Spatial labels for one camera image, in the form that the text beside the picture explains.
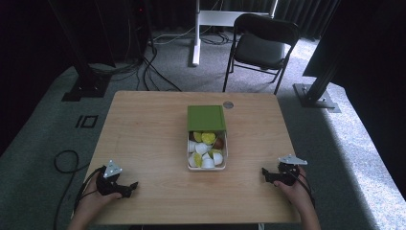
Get white desk frame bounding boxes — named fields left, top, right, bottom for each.
left=191, top=0, right=280, bottom=67

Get green box sleeve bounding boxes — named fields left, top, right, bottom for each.
left=186, top=104, right=227, bottom=133

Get black folding chair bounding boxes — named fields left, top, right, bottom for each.
left=221, top=12, right=302, bottom=96

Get pile of small capsule cups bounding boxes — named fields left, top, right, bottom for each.
left=188, top=130, right=226, bottom=170

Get black metal stand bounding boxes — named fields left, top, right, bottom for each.
left=292, top=0, right=342, bottom=114
left=47, top=0, right=113, bottom=103

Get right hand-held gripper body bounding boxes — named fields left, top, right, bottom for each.
left=269, top=153, right=309, bottom=187

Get hand-held gripper cable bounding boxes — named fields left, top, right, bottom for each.
left=284, top=164, right=317, bottom=209
left=53, top=149, right=107, bottom=230

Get bundle of black floor cables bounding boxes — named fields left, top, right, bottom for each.
left=89, top=18, right=183, bottom=93

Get left hand-held gripper cable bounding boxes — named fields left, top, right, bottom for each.
left=53, top=149, right=107, bottom=230

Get person's right hand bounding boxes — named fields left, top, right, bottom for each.
left=273, top=166, right=316, bottom=216

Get black floor tape marks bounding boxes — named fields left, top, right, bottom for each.
left=75, top=114, right=100, bottom=129

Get white floor cable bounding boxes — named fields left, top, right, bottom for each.
left=152, top=0, right=224, bottom=46

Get right hand-held gripper cable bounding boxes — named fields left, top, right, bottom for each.
left=284, top=164, right=317, bottom=209

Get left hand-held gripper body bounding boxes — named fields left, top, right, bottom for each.
left=96, top=159, right=132, bottom=197

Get person's left hand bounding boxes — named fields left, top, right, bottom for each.
left=74, top=172, right=123, bottom=222

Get white box tray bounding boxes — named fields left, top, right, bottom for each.
left=186, top=129, right=230, bottom=172

